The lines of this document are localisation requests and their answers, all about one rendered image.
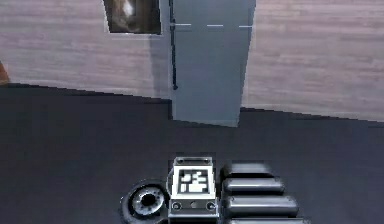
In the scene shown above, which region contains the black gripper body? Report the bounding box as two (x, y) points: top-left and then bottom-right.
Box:
(120, 180), (172, 224)

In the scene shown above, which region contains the framed brown picture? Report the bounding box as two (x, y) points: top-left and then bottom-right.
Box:
(101, 0), (163, 35)

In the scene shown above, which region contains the orange brown object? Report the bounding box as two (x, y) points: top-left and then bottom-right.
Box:
(0, 60), (10, 86)

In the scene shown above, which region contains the black fridge handle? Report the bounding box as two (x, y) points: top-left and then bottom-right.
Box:
(168, 0), (179, 91)

